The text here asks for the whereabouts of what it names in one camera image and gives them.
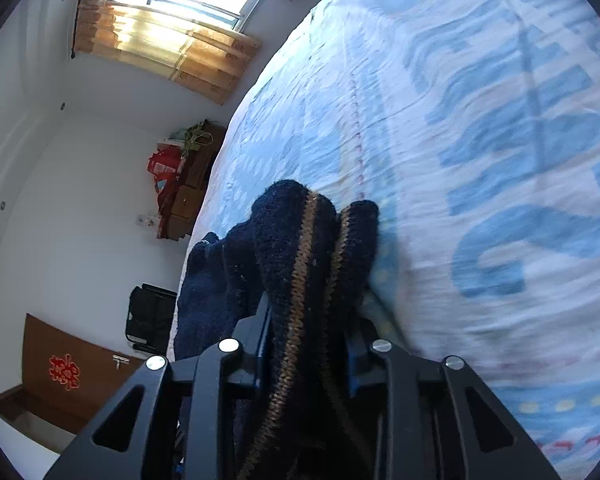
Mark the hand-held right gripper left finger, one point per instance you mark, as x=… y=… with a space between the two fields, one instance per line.
x=247 y=341

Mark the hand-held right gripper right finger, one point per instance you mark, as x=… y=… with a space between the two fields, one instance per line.
x=354 y=375

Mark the navy patterned knit sweater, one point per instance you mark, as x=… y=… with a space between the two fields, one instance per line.
x=290 y=240

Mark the black chair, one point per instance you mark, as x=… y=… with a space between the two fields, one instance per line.
x=150 y=315

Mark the brown wooden door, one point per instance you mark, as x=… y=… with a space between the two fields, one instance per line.
x=95 y=390

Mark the wooden cabinet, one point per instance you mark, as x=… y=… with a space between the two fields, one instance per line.
x=195 y=185

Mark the red paper door decoration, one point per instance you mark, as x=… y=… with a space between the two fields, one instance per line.
x=64 y=372

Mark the red gift bag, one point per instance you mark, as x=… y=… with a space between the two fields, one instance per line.
x=164 y=165

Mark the green bag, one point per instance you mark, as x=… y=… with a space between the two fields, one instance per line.
x=196 y=135

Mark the light blue printed bed sheet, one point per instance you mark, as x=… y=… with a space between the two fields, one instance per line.
x=480 y=110

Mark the white wall socket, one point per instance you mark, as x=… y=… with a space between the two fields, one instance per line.
x=146 y=220

